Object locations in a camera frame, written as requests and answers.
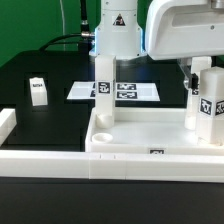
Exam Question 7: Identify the white U-shaped obstacle fence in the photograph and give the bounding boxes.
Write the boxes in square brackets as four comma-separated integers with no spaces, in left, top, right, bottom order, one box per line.
[0,109,224,183]

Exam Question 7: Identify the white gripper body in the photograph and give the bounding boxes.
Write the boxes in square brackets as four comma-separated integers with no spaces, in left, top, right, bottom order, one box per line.
[145,0,224,60]

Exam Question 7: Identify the white desk tabletop tray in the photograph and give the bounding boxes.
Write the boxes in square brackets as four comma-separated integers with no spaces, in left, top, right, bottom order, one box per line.
[85,107,224,156]

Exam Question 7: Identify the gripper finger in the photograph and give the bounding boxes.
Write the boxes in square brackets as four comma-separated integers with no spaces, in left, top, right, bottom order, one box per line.
[177,58,199,90]

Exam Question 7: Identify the black cable with connector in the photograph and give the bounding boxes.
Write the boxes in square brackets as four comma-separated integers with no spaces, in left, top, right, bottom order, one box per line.
[39,0,98,52]

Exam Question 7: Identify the white fiducial marker sheet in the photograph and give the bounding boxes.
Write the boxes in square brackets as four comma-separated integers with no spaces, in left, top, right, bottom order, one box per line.
[67,81,160,102]

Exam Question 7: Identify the thin white cable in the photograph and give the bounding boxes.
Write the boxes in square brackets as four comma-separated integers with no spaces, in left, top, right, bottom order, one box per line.
[59,0,66,52]

